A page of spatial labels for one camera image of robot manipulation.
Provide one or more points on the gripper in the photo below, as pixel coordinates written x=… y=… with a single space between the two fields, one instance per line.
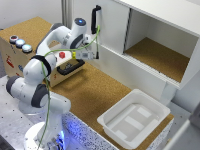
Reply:
x=85 y=54

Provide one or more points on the yellow block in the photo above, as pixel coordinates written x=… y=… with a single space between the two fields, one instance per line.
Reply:
x=72 y=55

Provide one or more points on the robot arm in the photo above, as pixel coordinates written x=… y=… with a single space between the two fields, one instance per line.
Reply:
x=32 y=70

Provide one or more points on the wooden drawer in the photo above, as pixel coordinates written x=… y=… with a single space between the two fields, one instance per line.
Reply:
x=66 y=78

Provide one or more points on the wooden drawer box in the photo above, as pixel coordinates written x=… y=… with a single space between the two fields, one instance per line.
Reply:
x=20 y=28

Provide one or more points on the white sliding door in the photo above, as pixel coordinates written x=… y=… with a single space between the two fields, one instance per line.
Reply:
x=113 y=23

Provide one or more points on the green button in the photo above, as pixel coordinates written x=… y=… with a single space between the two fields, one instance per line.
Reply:
x=27 y=48

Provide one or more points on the blue button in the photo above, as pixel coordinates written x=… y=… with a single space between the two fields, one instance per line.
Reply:
x=20 y=42

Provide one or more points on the red button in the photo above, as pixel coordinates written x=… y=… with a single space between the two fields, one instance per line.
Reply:
x=13 y=39

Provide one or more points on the white cabinet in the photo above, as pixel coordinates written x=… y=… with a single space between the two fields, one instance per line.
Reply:
x=160 y=30

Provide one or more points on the white plastic box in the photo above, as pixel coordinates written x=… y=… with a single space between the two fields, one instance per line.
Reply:
x=133 y=120

